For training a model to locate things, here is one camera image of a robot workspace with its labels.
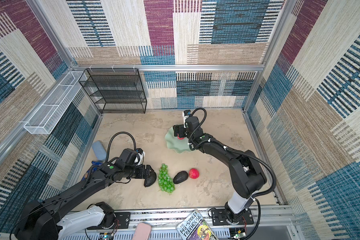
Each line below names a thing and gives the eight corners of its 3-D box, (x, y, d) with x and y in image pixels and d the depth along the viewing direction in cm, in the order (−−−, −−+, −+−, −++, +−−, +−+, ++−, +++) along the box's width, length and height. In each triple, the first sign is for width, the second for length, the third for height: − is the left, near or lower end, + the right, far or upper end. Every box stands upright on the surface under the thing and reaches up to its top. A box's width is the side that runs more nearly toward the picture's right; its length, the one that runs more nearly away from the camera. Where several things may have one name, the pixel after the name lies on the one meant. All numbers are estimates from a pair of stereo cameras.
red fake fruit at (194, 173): (188, 178, 88) (189, 175, 84) (188, 171, 90) (188, 168, 87) (198, 178, 88) (199, 175, 84) (198, 171, 90) (198, 168, 87)
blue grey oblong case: (99, 162, 96) (97, 160, 93) (92, 147, 103) (90, 144, 101) (109, 157, 98) (107, 154, 96) (101, 142, 105) (99, 139, 103)
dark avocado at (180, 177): (174, 185, 85) (174, 182, 82) (171, 177, 88) (171, 174, 85) (189, 179, 87) (189, 176, 84) (186, 172, 90) (186, 169, 87)
